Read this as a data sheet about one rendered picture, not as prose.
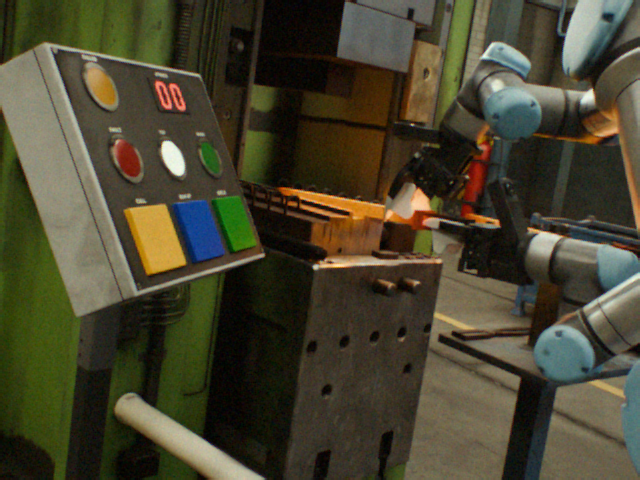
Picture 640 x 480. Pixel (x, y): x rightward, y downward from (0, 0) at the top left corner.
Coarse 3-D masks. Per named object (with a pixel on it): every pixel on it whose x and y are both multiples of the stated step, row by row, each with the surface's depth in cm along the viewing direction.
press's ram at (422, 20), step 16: (304, 0) 140; (320, 0) 137; (336, 0) 134; (352, 0) 136; (368, 0) 137; (384, 0) 140; (400, 0) 143; (416, 0) 146; (432, 0) 150; (400, 16) 144; (416, 16) 147; (432, 16) 151
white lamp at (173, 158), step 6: (168, 144) 96; (168, 150) 95; (174, 150) 97; (168, 156) 95; (174, 156) 96; (180, 156) 98; (168, 162) 95; (174, 162) 96; (180, 162) 97; (174, 168) 95; (180, 168) 97; (180, 174) 96
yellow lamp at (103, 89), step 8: (88, 72) 85; (96, 72) 87; (88, 80) 85; (96, 80) 86; (104, 80) 88; (96, 88) 86; (104, 88) 87; (112, 88) 89; (96, 96) 85; (104, 96) 86; (112, 96) 88
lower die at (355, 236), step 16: (256, 208) 150; (272, 208) 149; (288, 208) 150; (304, 208) 148; (320, 208) 151; (336, 208) 148; (256, 224) 150; (272, 224) 146; (288, 224) 143; (304, 224) 141; (320, 224) 141; (336, 224) 144; (352, 224) 147; (368, 224) 151; (304, 240) 141; (320, 240) 142; (336, 240) 145; (352, 240) 148; (368, 240) 152
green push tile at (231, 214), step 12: (216, 204) 102; (228, 204) 105; (240, 204) 108; (216, 216) 102; (228, 216) 103; (240, 216) 107; (228, 228) 102; (240, 228) 105; (228, 240) 102; (240, 240) 104; (252, 240) 108
